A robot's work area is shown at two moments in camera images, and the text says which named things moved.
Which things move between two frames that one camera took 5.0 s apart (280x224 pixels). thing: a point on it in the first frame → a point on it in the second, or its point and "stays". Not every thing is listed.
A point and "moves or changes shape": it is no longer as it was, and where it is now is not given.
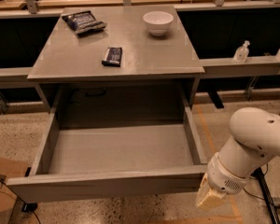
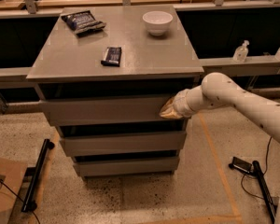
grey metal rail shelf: (212, 68) stays
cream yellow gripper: (222, 175) → (181, 105)
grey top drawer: (115, 144) moves or changes shape
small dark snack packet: (112, 57) stays
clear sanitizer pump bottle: (242, 52) stays
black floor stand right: (259, 175) stays
